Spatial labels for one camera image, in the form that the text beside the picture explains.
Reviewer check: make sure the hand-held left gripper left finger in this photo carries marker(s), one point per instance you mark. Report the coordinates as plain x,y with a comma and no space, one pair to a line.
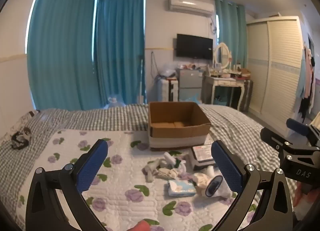
92,167

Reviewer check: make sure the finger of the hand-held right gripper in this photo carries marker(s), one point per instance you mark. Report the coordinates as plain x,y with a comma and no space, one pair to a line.
273,138
297,126

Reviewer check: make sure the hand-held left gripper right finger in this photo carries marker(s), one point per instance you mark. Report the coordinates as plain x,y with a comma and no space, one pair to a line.
227,168

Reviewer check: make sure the white roll dark end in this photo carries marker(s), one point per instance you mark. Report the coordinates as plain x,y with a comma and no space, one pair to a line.
213,186

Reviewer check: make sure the white packet red label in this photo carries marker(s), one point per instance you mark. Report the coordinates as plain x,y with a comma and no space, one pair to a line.
202,155

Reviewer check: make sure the blue white tissue pack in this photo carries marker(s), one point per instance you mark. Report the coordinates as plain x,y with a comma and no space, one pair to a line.
181,188

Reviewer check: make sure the white sock green trim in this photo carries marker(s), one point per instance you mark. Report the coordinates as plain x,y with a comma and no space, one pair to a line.
170,158

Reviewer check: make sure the grey white sock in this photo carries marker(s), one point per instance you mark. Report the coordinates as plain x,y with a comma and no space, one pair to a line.
151,171

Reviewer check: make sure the beige sock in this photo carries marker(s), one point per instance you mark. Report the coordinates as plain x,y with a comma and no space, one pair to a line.
167,172

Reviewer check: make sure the cardboard box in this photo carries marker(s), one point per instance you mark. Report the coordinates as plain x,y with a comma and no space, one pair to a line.
178,131

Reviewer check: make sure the person's right hand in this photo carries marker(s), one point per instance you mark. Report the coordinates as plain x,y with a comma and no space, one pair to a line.
300,194

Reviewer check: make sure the hanging clothes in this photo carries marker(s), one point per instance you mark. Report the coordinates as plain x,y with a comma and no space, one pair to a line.
307,83

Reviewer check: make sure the white floral quilt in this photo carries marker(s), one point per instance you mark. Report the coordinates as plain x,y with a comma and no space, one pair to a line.
120,203

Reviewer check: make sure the dark suitcase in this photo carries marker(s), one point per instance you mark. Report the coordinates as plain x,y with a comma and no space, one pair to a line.
248,93

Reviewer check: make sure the cream louvred wardrobe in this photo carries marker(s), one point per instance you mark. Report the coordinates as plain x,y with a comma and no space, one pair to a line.
277,66

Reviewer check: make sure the blue basket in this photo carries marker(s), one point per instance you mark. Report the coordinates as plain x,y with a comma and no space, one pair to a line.
221,100

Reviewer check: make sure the clear water jug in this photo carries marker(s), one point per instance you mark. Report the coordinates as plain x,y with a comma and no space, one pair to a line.
116,101

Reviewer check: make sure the white dressing table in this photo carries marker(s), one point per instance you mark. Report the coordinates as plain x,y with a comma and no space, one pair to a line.
225,81

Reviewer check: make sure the blue plastic bag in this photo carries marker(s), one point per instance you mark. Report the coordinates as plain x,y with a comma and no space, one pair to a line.
198,98

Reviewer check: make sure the black white cloth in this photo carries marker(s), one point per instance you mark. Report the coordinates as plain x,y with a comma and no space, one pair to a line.
21,138

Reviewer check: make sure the patterned pillow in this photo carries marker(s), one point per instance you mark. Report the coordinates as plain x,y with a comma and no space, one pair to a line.
27,116

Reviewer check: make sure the grey mini fridge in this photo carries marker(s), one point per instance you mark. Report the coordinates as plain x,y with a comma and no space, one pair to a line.
190,82

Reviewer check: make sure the white oval vanity mirror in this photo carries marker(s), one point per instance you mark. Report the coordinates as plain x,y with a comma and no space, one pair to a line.
222,55

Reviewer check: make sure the white suitcase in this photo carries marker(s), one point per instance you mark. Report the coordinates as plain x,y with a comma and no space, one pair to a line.
166,90

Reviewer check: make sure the narrow teal curtain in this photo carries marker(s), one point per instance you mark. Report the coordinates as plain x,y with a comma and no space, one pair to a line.
231,33

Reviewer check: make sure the clear plastic bags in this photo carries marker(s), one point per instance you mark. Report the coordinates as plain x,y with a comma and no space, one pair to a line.
168,70

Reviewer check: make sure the teal corner curtain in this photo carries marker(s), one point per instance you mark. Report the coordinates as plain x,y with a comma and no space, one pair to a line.
120,46

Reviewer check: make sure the wide teal curtain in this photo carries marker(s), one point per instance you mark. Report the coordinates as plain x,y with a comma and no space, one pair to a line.
62,46

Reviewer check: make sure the white air conditioner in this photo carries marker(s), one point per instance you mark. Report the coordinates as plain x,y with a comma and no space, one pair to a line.
191,6

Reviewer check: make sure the white photo frame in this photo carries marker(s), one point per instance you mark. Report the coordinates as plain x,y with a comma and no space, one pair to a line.
218,66

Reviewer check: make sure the black wall television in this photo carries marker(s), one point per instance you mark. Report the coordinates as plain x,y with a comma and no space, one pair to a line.
194,46

